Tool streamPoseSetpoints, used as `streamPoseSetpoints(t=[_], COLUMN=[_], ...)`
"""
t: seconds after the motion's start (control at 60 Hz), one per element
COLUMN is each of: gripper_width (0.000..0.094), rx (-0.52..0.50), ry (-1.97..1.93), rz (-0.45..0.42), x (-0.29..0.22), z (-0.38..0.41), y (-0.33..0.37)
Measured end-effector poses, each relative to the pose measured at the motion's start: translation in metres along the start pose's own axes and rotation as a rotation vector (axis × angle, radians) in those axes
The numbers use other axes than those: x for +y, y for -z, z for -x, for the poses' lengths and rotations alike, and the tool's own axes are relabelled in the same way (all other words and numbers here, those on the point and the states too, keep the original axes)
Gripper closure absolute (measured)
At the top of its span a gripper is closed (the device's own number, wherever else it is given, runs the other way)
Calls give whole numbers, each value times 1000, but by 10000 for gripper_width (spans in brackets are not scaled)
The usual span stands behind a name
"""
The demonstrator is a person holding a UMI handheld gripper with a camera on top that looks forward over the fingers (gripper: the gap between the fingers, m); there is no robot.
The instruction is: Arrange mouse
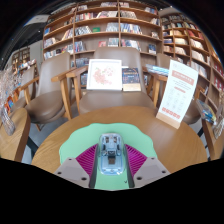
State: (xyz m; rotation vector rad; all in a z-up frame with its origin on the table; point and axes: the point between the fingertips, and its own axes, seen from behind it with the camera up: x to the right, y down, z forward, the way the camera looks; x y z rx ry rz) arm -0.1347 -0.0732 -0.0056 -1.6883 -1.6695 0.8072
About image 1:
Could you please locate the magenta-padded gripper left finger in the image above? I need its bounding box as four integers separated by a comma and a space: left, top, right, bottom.
54, 143, 101, 190

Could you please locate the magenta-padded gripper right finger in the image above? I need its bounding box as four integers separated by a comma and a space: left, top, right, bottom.
123, 143, 171, 190

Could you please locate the transparent computer mouse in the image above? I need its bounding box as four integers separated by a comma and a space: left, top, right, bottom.
98, 133, 128, 176

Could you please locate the green wavy-edged mouse pad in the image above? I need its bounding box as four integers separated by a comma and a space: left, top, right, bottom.
58, 122, 158, 191

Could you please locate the round wooden side table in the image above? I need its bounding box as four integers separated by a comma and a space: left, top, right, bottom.
201, 116, 224, 162
0, 107, 32, 163

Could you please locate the white sign in wooden stand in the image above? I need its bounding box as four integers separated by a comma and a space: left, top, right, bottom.
155, 59, 200, 130

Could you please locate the dark cover book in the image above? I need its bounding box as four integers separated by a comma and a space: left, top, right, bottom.
121, 67, 142, 93

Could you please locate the colourful book stack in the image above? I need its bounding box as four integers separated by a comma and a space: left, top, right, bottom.
195, 98, 218, 125

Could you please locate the white framed floral picture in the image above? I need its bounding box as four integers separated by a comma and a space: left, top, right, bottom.
86, 58, 123, 92

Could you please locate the glass vase with dried flowers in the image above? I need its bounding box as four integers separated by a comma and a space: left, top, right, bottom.
0, 68, 22, 136
212, 102, 224, 141

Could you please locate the blue book stack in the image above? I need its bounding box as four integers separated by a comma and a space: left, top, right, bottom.
145, 63, 170, 77

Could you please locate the small distant wooden bookshelf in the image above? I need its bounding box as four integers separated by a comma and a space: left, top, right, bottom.
11, 46, 38, 76

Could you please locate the angled wooden bookshelf with books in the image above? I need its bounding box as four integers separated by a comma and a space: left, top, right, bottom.
159, 8, 224, 113

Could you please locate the wide wooden bookshelf with books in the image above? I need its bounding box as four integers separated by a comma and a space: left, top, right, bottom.
42, 1, 162, 68

